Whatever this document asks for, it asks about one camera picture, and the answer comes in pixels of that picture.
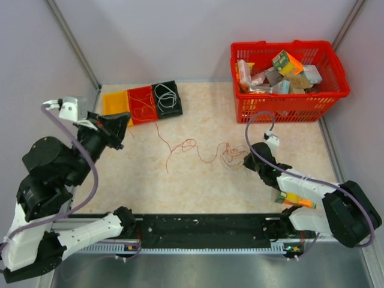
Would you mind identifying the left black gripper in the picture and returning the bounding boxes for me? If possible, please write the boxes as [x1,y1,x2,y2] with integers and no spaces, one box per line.
[68,111,134,185]

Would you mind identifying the red thin cable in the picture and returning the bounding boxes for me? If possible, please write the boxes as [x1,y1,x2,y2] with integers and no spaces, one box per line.
[131,89,250,174]

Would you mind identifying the white cable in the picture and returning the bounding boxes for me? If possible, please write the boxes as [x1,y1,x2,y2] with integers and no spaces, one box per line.
[154,83,178,113]

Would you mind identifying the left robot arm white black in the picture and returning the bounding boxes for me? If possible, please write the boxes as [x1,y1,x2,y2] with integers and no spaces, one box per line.
[1,112,136,283]

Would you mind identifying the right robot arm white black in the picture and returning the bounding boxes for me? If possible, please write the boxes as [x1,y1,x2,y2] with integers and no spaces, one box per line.
[244,142,382,248]

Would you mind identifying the yellow plastic bin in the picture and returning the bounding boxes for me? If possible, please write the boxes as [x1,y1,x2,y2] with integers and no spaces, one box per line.
[103,90,131,115]

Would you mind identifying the green orange carton on table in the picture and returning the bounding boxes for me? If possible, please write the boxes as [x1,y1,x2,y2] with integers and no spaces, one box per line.
[275,191,316,209]

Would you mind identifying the red plastic bin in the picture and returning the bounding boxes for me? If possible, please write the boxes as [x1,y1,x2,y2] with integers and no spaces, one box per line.
[127,86,158,125]

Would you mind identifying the black plastic bin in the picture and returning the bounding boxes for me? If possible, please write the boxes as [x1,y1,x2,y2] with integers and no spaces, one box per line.
[151,80,183,119]

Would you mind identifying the red shopping basket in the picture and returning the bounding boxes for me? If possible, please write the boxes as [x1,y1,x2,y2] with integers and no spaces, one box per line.
[230,40,350,124]

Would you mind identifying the brown cardboard box in basket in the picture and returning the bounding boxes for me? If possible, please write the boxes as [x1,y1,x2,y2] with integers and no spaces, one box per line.
[283,74,313,94]

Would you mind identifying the pink white packet in basket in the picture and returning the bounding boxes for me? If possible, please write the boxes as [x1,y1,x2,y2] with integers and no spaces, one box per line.
[237,59,251,87]

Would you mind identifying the light blue box in basket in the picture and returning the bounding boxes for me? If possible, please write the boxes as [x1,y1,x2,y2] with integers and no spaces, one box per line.
[302,65,323,85]

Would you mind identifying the green yellow carton in basket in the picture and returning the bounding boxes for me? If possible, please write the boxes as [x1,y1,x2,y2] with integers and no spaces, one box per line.
[272,50,303,76]

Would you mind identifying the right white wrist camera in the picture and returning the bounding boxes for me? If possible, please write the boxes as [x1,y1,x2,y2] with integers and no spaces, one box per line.
[264,129,280,149]

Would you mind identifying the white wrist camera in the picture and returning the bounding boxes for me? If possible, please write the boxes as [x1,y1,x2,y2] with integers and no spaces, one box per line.
[43,96,88,124]
[264,129,280,149]

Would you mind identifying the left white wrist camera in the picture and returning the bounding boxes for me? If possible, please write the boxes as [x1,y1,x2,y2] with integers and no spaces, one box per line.
[43,96,88,124]

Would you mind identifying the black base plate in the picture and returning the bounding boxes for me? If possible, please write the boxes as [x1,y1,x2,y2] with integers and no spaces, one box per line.
[132,214,301,249]

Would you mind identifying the grey slotted cable duct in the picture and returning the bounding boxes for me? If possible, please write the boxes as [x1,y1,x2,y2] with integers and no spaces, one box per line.
[79,242,302,255]

